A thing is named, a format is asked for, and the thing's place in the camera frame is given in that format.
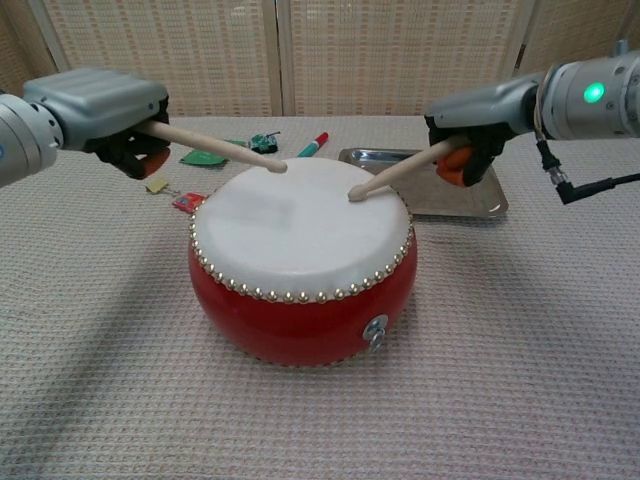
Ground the white woven tablecloth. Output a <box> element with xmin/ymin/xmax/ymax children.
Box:
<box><xmin>0</xmin><ymin>115</ymin><xmax>640</xmax><ymax>480</ymax></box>

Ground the green marker with red cap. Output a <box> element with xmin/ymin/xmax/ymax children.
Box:
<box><xmin>296</xmin><ymin>131</ymin><xmax>330</xmax><ymax>159</ymax></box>

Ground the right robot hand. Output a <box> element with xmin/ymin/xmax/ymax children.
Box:
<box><xmin>424</xmin><ymin>73</ymin><xmax>546</xmax><ymax>189</ymax></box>

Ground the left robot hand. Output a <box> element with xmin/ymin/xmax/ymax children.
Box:
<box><xmin>22</xmin><ymin>67</ymin><xmax>174</xmax><ymax>180</ymax></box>

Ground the green circuit board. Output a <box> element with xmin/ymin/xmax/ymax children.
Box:
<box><xmin>179</xmin><ymin>148</ymin><xmax>229</xmax><ymax>169</ymax></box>

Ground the red candy packet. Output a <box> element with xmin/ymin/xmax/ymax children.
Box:
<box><xmin>171</xmin><ymin>191</ymin><xmax>208</xmax><ymax>213</ymax></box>

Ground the woven folding screen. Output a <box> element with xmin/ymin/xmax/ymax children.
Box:
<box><xmin>0</xmin><ymin>0</ymin><xmax>640</xmax><ymax>119</ymax></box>

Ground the red drum with white skin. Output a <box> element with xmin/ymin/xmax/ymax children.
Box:
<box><xmin>187</xmin><ymin>157</ymin><xmax>419</xmax><ymax>369</ymax></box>

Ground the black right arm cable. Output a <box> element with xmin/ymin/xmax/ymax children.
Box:
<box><xmin>534</xmin><ymin>133</ymin><xmax>640</xmax><ymax>206</ymax></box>

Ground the tan binder clip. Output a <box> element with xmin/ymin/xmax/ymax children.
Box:
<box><xmin>144</xmin><ymin>175</ymin><xmax>180</xmax><ymax>197</ymax></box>

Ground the wooden drumstick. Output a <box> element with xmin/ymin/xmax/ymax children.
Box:
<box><xmin>134</xmin><ymin>119</ymin><xmax>289</xmax><ymax>175</ymax></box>
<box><xmin>347</xmin><ymin>137</ymin><xmax>464</xmax><ymax>203</ymax></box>

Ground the stainless steel tray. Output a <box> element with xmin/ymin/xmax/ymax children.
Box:
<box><xmin>338</xmin><ymin>147</ymin><xmax>509</xmax><ymax>218</ymax></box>

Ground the small green toy tank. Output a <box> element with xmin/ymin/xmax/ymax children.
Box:
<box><xmin>248</xmin><ymin>130</ymin><xmax>280</xmax><ymax>153</ymax></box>

